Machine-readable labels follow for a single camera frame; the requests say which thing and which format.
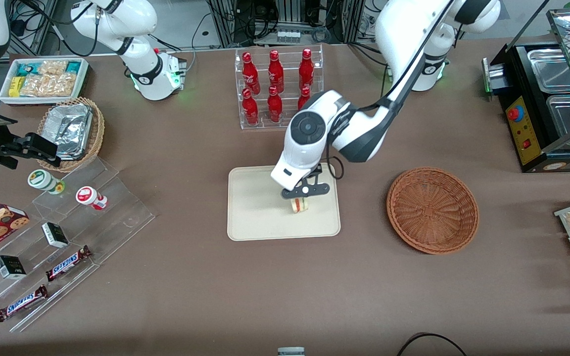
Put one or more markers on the white power strip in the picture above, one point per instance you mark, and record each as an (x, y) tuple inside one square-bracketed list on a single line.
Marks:
[(288, 36)]

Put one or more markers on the snickers bar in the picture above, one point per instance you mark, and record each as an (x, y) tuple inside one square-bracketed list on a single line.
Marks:
[(22, 303), (67, 263)]

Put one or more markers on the red cola bottle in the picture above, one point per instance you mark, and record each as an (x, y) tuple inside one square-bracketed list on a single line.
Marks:
[(303, 99), (250, 110), (249, 74), (275, 73), (306, 71), (274, 108)]

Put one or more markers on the grey device at table edge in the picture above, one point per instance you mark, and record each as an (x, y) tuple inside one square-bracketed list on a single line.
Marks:
[(291, 351)]

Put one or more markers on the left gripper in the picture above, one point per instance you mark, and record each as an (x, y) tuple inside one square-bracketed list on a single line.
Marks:
[(318, 168)]

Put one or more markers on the clear acrylic step display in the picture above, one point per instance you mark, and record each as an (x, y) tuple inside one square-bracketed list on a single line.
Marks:
[(117, 212)]

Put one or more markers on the white snack bin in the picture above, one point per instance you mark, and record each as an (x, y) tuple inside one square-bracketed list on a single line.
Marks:
[(84, 79)]

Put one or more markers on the light wicker basket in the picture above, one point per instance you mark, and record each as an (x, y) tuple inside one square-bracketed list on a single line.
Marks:
[(98, 133)]

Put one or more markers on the red lid yogurt cup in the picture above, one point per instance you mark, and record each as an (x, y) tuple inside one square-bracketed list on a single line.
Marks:
[(88, 196)]

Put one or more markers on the cream plastic tray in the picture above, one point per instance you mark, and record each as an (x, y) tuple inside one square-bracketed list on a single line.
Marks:
[(255, 207)]

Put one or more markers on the clear rice cracker bag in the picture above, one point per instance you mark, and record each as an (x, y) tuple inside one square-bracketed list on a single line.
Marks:
[(52, 67), (47, 85)]

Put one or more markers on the clear acrylic bottle rack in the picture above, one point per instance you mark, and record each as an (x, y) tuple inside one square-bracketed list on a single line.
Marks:
[(265, 123)]

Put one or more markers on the red warmer knob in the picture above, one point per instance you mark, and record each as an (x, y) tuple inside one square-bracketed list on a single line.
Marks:
[(515, 113)]

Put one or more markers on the black hot food warmer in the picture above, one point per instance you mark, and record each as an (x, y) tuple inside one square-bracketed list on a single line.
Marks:
[(522, 134)]

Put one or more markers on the green lid yogurt cup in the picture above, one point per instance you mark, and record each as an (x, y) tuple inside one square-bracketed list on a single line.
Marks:
[(42, 180)]

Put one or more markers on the teal snack packet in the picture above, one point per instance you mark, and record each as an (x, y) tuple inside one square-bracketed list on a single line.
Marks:
[(26, 68), (73, 66)]

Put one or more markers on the triangular sandwich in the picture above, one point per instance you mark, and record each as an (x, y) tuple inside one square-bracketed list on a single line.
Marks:
[(300, 205)]

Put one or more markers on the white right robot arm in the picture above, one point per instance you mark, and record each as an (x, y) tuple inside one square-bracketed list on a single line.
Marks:
[(141, 54)]

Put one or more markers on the stacked foil containers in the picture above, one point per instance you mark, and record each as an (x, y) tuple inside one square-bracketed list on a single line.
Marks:
[(72, 131)]

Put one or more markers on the small black box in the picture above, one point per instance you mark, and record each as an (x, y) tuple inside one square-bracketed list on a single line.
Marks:
[(55, 235), (10, 267)]

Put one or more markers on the brown wicker basket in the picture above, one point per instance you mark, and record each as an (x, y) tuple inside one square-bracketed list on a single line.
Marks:
[(432, 210)]

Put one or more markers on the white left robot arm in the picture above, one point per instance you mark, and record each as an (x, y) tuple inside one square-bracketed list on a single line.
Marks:
[(403, 29)]

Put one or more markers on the yellow snack packet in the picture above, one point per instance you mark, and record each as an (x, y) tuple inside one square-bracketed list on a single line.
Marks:
[(16, 86)]

